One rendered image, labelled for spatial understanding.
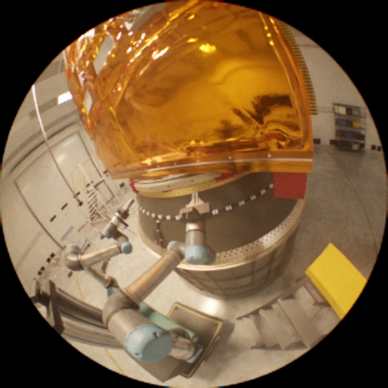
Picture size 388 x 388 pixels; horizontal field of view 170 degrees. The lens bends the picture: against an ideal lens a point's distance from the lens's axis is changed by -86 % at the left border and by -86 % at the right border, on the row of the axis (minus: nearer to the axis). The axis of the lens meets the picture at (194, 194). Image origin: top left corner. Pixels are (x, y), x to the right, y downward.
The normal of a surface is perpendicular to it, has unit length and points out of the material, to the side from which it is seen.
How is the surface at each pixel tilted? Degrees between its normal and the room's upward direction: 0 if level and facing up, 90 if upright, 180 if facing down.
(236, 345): 0
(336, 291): 0
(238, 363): 0
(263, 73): 90
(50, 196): 90
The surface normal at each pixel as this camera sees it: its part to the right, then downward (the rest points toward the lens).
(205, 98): -0.53, 0.62
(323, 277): -0.35, -0.79
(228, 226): -0.15, 0.11
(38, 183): 0.79, 0.04
